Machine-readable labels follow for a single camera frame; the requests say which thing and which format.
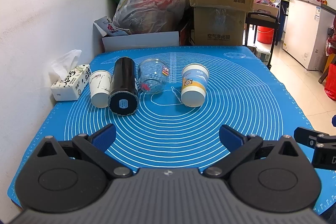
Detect blue orange paper cup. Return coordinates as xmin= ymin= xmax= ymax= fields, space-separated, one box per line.
xmin=181 ymin=64 xmax=210 ymax=107

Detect small white paper cup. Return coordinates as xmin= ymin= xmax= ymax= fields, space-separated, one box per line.
xmin=89 ymin=70 xmax=112 ymax=108

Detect black cylindrical bottle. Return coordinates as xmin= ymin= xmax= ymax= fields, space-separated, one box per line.
xmin=108 ymin=57 xmax=138 ymax=116

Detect white tissue box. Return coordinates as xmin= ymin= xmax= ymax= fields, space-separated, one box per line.
xmin=51 ymin=50 xmax=91 ymax=101

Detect blue silicone baking mat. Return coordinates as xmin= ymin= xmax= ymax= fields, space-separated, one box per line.
xmin=8 ymin=47 xmax=335 ymax=223

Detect clear glass jar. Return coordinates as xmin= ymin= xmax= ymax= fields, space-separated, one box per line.
xmin=138 ymin=58 xmax=170 ymax=94

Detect white open cardboard box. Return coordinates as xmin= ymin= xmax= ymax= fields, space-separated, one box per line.
xmin=93 ymin=16 xmax=180 ymax=52

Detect red bucket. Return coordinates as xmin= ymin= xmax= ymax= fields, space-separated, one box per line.
xmin=257 ymin=26 xmax=274 ymax=44

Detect white chest freezer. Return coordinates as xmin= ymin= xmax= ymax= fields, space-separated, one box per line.
xmin=282 ymin=0 xmax=335 ymax=71

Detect lower cardboard box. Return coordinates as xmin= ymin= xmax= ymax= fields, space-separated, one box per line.
xmin=194 ymin=7 xmax=246 ymax=46

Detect clear plastic bag red contents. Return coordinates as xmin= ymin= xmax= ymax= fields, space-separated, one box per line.
xmin=112 ymin=0 xmax=189 ymax=34

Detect black metal cart frame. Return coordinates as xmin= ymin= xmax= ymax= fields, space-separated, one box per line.
xmin=243 ymin=12 xmax=280 ymax=69

